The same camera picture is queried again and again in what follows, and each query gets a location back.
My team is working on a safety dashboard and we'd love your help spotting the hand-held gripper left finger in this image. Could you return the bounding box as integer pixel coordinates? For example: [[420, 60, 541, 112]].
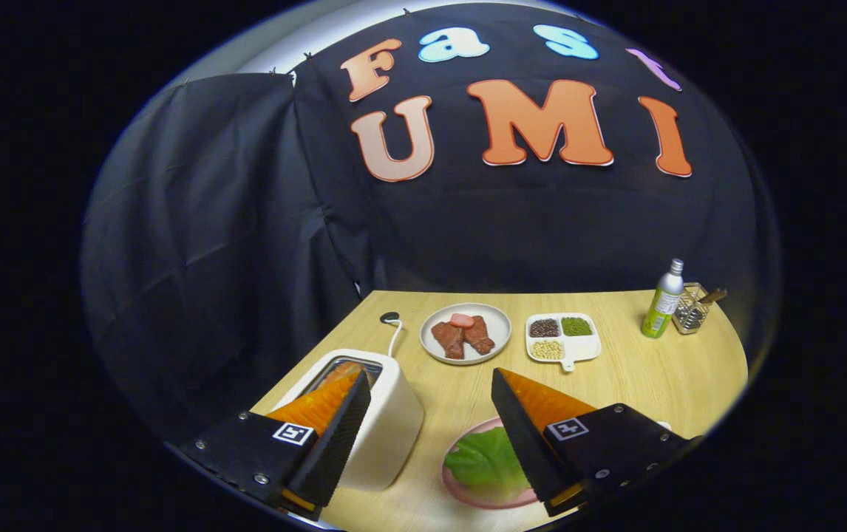
[[176, 367, 373, 522]]

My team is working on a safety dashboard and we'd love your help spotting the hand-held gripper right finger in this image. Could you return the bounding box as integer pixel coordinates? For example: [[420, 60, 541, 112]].
[[491, 367, 705, 518]]

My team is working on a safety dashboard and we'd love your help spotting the green lettuce leaf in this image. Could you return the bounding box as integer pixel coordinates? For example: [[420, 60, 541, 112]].
[[444, 426, 531, 490]]

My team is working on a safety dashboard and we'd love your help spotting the brown toast slice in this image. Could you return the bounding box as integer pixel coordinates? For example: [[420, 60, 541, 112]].
[[318, 361, 362, 388]]

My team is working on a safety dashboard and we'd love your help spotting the white toaster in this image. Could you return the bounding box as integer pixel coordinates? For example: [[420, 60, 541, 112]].
[[270, 349, 425, 492]]

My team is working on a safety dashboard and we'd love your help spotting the pink round plate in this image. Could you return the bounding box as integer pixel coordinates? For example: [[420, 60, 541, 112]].
[[442, 417, 542, 510]]

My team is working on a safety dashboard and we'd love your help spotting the white divided dish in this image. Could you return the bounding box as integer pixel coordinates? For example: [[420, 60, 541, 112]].
[[525, 313, 602, 372]]

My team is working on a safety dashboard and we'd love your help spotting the red-brown meat piece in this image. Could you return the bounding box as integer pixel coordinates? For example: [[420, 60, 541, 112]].
[[432, 321, 466, 360], [463, 316, 496, 355]]

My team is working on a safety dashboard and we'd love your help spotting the white round plate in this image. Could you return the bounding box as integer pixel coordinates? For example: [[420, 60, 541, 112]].
[[420, 303, 512, 366]]

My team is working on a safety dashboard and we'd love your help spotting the green and silver bottle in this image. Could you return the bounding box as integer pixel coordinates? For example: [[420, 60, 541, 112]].
[[641, 259, 685, 339]]

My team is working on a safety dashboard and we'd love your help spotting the wire utensil holder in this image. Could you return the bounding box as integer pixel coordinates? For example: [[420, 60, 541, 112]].
[[673, 283, 711, 335]]

